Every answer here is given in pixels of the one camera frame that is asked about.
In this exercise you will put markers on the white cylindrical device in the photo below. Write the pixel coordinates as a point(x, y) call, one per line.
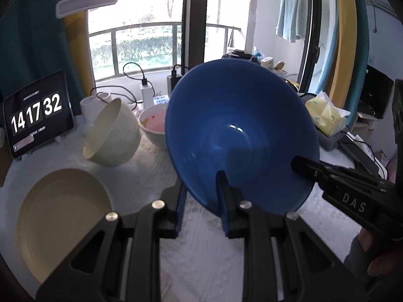
point(89, 105)

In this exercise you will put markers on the blue packet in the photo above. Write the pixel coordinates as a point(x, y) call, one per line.
point(258, 55)

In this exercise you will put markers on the teal curtain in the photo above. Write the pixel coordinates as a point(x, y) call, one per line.
point(34, 31)
point(362, 53)

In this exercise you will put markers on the black smartphone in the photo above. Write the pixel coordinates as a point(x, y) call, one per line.
point(357, 157)

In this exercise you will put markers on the yellow curtain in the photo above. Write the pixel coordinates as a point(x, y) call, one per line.
point(343, 37)
point(75, 37)

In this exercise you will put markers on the pink speckled bowl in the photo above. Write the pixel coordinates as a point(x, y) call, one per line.
point(154, 129)

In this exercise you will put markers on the black monitor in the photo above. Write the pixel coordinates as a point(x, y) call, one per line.
point(376, 91)

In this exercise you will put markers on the tablet with clock display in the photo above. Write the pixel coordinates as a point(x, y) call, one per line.
point(37, 113)

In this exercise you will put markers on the cream bowl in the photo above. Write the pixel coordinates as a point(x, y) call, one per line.
point(119, 138)

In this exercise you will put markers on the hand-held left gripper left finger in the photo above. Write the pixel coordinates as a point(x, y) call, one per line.
point(180, 209)

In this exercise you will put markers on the balcony railing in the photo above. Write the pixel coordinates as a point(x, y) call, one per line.
point(141, 26)

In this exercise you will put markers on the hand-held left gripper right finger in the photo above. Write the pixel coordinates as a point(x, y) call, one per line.
point(224, 225)

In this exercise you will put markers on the black charger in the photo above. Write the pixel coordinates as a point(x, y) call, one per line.
point(173, 85)

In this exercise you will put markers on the white air conditioner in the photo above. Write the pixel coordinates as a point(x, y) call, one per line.
point(382, 3)

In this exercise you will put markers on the white power strip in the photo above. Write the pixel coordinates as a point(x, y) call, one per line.
point(161, 99)

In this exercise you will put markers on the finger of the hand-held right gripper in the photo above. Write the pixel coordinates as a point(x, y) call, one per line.
point(311, 168)

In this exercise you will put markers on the cream plate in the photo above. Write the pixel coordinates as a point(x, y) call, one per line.
point(63, 220)

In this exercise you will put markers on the steel thermos jug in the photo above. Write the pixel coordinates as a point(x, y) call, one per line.
point(239, 55)

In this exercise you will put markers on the yellow tissue pack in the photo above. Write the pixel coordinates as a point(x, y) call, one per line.
point(326, 113)

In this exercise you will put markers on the light blue hanging towel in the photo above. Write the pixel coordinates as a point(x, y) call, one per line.
point(291, 15)

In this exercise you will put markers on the grey tray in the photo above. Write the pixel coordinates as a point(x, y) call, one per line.
point(330, 140)

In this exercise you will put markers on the white charger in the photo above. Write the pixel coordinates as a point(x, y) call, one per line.
point(147, 96)

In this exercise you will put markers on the dark window frame post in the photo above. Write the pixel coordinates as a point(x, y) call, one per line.
point(195, 19)

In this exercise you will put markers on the dark blue bowl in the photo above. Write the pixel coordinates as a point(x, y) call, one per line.
point(239, 132)

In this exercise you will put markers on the person's right hand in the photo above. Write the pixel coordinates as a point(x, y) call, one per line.
point(362, 258)

